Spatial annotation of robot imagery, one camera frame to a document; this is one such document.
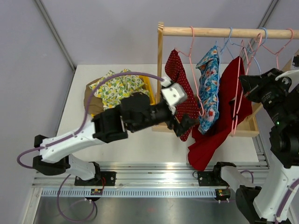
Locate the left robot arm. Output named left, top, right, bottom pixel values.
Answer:
left=32, top=93, right=195, bottom=185

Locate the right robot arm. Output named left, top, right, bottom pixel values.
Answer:
left=212, top=68, right=299, bottom=224

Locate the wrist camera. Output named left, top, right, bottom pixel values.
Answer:
left=279, top=52, right=299, bottom=92
left=161, top=77, right=188, bottom=107

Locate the pink hanger of tan skirt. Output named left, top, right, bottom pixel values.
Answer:
left=261, top=28, right=294, bottom=69

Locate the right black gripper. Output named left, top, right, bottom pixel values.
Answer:
left=240, top=68, right=293, bottom=126

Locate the wooden clothes rack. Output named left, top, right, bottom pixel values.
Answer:
left=151, top=21, right=299, bottom=139

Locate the yellow plastic tray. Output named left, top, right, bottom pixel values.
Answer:
left=139, top=76, right=156, bottom=105

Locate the blue floral skirt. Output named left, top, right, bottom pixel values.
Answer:
left=196, top=46, right=220, bottom=135

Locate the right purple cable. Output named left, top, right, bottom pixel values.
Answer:
left=238, top=170, right=299, bottom=220

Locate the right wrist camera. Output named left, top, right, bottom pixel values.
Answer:
left=279, top=52, right=299, bottom=92

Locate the pink hanger of red skirt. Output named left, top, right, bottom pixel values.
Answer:
left=231, top=33, right=263, bottom=137

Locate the plain red skirt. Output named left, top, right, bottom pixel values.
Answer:
left=188, top=57, right=252, bottom=171

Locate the blue hanger of lemon skirt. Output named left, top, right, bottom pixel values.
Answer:
left=248, top=27, right=268, bottom=75

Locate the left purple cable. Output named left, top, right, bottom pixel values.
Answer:
left=16, top=71, right=169, bottom=221

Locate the lemon print skirt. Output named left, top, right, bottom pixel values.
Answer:
left=94, top=75, right=149, bottom=110

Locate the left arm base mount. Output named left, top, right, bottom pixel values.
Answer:
left=74, top=162, right=116, bottom=202

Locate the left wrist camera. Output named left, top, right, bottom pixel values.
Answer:
left=161, top=77, right=188, bottom=107

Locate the red polka dot skirt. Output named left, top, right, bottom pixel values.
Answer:
left=164, top=49, right=200, bottom=142

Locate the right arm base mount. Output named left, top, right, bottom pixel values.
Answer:
left=192, top=162, right=236, bottom=203

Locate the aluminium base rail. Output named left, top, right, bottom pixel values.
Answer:
left=32, top=162, right=226, bottom=197

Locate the tan khaki skirt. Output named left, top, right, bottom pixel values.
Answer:
left=83, top=78, right=104, bottom=116

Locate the pink hanger of dotted skirt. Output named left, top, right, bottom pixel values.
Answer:
left=174, top=26, right=205, bottom=117

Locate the blue hanger of floral skirt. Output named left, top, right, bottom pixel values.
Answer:
left=218, top=27, right=234, bottom=64

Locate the purple cable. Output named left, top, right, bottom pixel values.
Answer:
left=16, top=71, right=169, bottom=221
left=238, top=170, right=299, bottom=220

